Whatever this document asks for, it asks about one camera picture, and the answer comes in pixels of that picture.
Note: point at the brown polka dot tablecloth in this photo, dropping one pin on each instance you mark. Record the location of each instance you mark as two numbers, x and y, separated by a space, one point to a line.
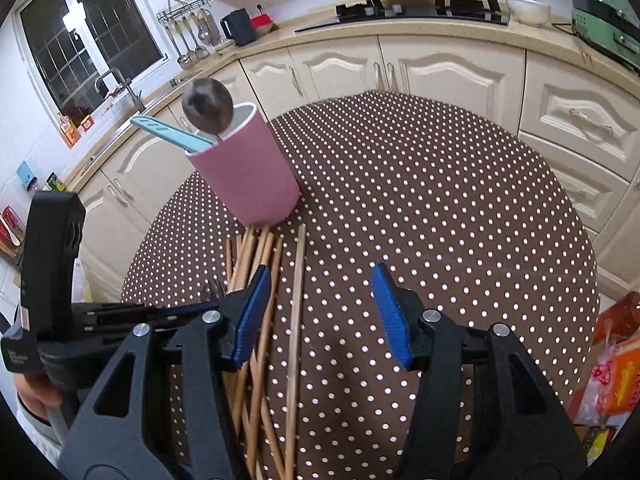
425 210

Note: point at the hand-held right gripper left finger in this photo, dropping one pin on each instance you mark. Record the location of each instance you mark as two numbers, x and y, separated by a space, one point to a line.
252 317

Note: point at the person's left hand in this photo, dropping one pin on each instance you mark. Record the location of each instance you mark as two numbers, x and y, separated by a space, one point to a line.
35 400

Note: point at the pink utensil cup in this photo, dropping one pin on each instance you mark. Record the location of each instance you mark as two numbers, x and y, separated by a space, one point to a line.
250 175

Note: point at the kitchen window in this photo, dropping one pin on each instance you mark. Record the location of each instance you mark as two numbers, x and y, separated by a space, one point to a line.
90 25

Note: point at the red box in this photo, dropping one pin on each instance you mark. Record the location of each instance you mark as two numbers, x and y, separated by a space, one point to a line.
263 24

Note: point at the orange dish soap bottle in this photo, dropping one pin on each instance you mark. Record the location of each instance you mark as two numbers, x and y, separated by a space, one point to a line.
69 130

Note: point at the dark lid jar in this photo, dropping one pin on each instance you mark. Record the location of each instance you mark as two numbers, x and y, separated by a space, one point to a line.
55 182

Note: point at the hanging metal ladle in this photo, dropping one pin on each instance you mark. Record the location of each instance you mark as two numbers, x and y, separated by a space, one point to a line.
184 60

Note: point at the single wooden chopstick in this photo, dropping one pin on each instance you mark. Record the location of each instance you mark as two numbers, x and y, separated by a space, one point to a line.
298 310

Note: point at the person's left forearm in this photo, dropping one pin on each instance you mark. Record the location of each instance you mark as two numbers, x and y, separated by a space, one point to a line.
35 425

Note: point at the metal spoon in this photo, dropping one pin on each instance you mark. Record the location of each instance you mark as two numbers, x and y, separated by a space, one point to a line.
207 105

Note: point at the white bowl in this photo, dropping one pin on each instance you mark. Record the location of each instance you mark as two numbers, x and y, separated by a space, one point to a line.
527 10

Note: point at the bunch of wooden chopsticks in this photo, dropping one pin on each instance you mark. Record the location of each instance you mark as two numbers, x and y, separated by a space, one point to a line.
245 260

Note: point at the metal fork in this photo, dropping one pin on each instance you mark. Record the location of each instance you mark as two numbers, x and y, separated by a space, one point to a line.
217 289

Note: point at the yellow green packet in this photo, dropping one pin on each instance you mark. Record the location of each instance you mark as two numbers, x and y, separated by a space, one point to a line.
597 445

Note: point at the green electric cooker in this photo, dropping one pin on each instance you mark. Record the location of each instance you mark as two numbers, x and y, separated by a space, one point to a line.
605 22

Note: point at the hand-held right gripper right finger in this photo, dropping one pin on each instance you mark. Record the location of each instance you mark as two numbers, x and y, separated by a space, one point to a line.
392 320

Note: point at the black gas hob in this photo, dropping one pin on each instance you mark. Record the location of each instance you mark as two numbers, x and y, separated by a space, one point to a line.
415 12

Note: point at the small red jar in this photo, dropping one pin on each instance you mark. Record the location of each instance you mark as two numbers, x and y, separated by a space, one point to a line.
86 122

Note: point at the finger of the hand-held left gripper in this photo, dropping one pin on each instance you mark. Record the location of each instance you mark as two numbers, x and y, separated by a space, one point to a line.
125 311
100 334

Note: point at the white plastic bag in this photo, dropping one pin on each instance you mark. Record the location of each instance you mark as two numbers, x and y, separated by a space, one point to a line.
81 282

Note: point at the orange snack packet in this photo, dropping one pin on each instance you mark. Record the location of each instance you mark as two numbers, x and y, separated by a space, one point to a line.
617 380

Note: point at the red dish rack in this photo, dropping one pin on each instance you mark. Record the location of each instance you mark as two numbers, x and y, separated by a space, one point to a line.
10 230

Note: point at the metal sink faucet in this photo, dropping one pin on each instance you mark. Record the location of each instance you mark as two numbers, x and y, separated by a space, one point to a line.
132 92

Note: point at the black electric kettle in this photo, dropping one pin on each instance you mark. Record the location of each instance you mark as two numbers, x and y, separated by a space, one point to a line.
240 27

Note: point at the blue box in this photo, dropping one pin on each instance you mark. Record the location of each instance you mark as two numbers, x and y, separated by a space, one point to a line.
26 175

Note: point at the light blue knife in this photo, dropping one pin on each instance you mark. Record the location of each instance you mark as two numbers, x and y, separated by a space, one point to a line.
170 132

